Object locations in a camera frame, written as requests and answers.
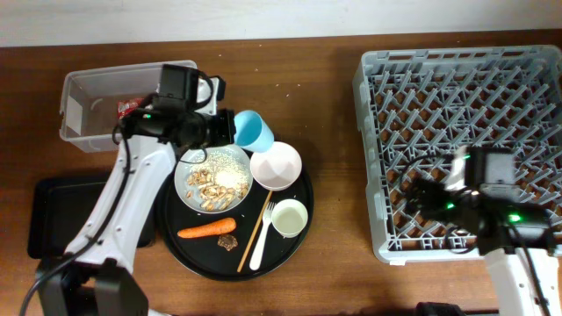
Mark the brown food scrap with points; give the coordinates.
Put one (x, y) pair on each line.
(228, 242)

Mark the white plastic fork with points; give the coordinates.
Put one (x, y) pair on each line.
(257, 256)

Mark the red snack wrapper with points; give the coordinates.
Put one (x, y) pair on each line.
(126, 106)

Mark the small white cup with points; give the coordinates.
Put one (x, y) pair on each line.
(289, 217)

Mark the blue plastic cup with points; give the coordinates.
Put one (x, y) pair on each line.
(252, 133)

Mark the black rectangular tray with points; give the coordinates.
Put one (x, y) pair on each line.
(61, 206)

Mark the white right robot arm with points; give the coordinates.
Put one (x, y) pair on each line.
(515, 239)

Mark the grey plate with food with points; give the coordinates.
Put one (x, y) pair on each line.
(213, 180)

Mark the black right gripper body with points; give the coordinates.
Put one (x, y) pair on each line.
(438, 204)

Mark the grey dishwasher rack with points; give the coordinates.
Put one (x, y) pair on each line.
(415, 106)

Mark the round black tray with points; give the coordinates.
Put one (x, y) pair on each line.
(204, 255)

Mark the clear plastic bin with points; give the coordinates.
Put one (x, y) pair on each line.
(89, 102)

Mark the orange carrot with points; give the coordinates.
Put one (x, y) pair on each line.
(219, 227)

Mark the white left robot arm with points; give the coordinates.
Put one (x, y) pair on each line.
(95, 274)

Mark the wooden chopstick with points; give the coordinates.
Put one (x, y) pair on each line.
(254, 232)

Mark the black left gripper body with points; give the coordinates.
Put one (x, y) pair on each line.
(213, 129)

